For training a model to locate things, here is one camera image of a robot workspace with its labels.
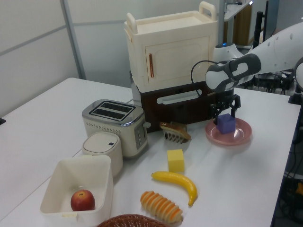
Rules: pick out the white rectangular plastic bin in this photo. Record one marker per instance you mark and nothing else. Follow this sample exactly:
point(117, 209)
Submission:
point(75, 170)

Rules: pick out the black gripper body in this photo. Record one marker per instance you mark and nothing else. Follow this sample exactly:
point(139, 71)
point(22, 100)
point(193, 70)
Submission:
point(227, 95)

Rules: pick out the cream and silver toaster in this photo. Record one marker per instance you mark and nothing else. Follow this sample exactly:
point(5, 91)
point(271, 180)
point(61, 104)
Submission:
point(111, 127)

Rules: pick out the yellow cube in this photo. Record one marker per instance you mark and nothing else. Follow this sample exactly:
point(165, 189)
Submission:
point(175, 160)

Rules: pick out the yellow banana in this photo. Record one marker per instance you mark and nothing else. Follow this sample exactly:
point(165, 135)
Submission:
point(180, 180)

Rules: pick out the black object at table edge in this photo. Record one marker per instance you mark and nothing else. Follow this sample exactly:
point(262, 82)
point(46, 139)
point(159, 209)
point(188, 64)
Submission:
point(2, 121)

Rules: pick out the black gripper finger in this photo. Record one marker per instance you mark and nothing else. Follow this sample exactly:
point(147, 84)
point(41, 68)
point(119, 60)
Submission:
point(216, 113)
point(235, 105)

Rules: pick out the long striped bread roll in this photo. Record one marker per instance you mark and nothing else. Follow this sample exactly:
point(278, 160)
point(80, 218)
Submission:
point(161, 206)

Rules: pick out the small white trash can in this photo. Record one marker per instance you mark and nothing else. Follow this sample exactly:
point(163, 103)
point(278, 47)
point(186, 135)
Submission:
point(101, 146)

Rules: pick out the purple cube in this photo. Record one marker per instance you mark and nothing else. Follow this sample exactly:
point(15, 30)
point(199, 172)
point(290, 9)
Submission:
point(226, 124)

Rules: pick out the red apple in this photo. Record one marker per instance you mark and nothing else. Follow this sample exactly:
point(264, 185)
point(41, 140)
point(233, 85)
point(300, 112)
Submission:
point(82, 200)

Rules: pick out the brown bread slice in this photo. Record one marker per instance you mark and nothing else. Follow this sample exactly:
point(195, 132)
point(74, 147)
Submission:
point(176, 129)

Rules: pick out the wooden background cabinet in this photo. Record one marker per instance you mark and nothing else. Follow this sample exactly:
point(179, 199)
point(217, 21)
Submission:
point(241, 26)

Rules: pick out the brown wicker basket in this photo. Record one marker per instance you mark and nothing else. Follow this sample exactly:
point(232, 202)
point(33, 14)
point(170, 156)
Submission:
point(132, 221)

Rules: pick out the dark brown drawer unit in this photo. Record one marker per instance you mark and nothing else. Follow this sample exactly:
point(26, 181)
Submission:
point(170, 113)

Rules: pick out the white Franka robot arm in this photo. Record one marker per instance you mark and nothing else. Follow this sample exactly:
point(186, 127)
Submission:
point(272, 52)

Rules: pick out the black monitor stand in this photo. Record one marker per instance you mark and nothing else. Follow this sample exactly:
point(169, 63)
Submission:
point(259, 28)

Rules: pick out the pink plate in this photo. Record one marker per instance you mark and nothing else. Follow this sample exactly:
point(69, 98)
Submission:
point(241, 134)

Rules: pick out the metal toast rack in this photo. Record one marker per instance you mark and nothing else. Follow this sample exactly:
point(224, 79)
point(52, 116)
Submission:
point(174, 138)

